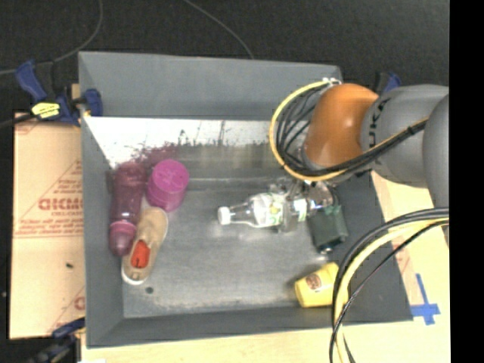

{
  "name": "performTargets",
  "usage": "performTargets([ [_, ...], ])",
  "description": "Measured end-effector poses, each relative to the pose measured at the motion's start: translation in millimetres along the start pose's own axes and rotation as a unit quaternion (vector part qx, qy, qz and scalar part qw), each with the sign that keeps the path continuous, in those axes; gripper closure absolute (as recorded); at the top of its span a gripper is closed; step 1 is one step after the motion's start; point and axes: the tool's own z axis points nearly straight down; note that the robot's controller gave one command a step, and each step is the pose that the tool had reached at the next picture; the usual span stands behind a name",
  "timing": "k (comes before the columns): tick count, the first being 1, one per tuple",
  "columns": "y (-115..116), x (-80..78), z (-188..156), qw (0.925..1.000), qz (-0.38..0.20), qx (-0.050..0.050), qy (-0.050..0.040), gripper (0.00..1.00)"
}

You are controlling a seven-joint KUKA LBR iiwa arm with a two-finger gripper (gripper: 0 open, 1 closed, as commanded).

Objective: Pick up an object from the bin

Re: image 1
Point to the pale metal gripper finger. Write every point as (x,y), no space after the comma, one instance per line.
(290,224)
(288,194)

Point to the dark green flat block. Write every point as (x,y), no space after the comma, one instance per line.
(328,230)

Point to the clear plastic bottle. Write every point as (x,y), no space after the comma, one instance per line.
(251,213)

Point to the yellow plastic container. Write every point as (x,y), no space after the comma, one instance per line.
(315,286)

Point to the grey metal bin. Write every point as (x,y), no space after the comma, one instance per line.
(234,270)

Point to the magenta plastic cup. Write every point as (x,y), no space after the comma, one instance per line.
(168,183)

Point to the beige shoe red inside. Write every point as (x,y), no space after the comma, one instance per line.
(149,233)

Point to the purple plastic bottle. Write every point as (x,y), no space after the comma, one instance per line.
(125,202)

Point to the brown cardboard board red print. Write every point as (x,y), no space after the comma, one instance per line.
(45,248)

